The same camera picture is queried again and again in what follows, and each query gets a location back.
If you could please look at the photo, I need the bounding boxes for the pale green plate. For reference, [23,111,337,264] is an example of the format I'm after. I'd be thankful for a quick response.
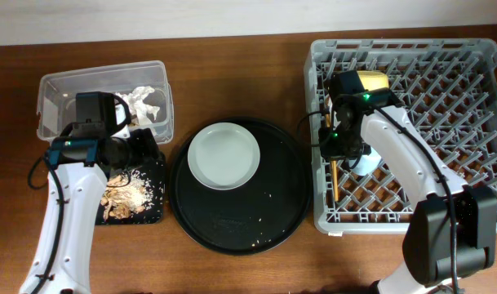
[187,122,260,190]

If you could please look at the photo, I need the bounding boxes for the blue cup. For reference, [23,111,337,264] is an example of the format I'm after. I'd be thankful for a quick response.
[348,148,382,176]

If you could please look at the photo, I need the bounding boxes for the food scraps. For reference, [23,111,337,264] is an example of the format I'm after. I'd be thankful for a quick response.
[100,169,166,221]

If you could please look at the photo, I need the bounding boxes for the yellow bowl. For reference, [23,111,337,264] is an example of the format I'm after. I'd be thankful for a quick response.
[357,70,389,91]

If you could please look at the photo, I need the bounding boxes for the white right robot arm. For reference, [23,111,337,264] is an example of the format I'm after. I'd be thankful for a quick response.
[320,70,497,293]

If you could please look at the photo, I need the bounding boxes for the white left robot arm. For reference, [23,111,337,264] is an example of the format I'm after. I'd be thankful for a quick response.
[20,91,161,293]

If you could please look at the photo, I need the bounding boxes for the grey dishwasher rack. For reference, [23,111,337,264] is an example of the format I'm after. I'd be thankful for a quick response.
[304,38,497,236]

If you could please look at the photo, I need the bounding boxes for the round black tray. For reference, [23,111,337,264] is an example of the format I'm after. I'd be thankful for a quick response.
[168,117,313,256]

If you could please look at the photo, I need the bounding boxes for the rectangular black tray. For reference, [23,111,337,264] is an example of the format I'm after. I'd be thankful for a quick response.
[95,150,167,225]

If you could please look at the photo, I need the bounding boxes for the crumpled white tissue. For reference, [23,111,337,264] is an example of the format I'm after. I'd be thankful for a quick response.
[115,86,160,126]

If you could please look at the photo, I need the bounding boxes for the clear plastic bin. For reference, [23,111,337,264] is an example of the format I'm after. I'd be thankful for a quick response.
[37,60,175,145]

